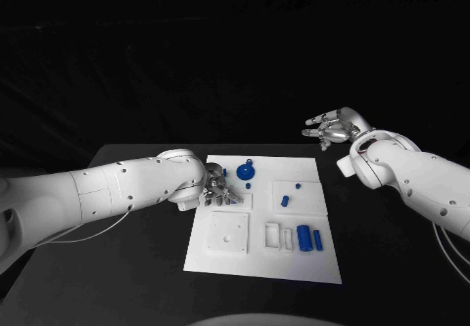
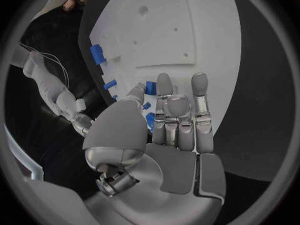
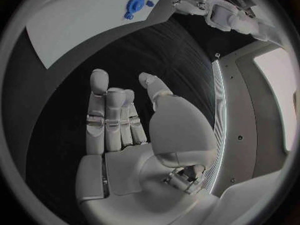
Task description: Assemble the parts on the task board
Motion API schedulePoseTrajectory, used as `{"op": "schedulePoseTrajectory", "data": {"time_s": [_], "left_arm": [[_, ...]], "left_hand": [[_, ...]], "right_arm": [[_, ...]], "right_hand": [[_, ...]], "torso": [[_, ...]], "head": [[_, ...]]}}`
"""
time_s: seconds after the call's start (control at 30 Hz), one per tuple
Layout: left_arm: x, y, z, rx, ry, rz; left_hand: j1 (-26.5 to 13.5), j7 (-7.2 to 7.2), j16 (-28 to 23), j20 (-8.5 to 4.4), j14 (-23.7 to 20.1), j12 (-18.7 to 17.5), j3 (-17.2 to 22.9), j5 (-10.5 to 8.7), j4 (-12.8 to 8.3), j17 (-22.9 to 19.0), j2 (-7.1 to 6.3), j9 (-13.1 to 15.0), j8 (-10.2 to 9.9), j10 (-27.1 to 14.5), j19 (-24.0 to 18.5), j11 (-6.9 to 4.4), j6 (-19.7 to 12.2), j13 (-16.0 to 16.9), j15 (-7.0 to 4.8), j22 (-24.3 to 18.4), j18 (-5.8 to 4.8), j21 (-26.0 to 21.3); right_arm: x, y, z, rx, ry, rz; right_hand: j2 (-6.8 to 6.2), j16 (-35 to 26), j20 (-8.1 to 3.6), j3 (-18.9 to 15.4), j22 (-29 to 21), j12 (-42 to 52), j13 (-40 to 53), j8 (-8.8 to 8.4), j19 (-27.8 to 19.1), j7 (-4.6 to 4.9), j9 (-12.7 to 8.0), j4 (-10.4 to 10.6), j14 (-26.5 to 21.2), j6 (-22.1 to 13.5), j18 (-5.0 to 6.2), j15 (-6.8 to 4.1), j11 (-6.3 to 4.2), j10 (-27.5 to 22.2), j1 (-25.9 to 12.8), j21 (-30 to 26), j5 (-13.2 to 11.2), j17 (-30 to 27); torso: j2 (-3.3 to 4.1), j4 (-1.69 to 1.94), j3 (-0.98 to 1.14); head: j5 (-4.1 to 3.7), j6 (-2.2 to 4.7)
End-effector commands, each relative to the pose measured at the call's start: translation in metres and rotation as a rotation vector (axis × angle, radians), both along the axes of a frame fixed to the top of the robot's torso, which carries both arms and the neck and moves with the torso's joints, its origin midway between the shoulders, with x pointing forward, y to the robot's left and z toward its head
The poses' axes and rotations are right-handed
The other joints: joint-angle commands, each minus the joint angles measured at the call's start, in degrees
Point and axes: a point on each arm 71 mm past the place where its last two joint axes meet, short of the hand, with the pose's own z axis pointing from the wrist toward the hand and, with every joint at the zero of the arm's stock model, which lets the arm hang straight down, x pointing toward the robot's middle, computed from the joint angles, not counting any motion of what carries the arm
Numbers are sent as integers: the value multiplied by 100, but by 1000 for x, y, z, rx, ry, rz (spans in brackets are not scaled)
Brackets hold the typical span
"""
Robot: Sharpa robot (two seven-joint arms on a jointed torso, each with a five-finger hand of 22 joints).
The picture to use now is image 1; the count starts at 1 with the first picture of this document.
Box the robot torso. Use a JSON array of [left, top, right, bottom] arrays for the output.
[[185, 312, 349, 326]]

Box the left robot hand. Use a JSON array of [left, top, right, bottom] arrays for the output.
[[204, 162, 244, 207]]

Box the white cable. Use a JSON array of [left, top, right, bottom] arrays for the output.
[[439, 225, 470, 266], [35, 211, 132, 249], [432, 221, 470, 283]]

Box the large blue cylinder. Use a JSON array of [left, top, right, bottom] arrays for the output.
[[296, 224, 315, 252]]

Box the white task board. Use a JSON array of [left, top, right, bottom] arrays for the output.
[[182, 154, 344, 285]]

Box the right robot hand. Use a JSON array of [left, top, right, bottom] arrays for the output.
[[302, 107, 377, 151]]

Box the blue gear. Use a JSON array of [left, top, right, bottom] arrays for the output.
[[237, 158, 257, 181]]

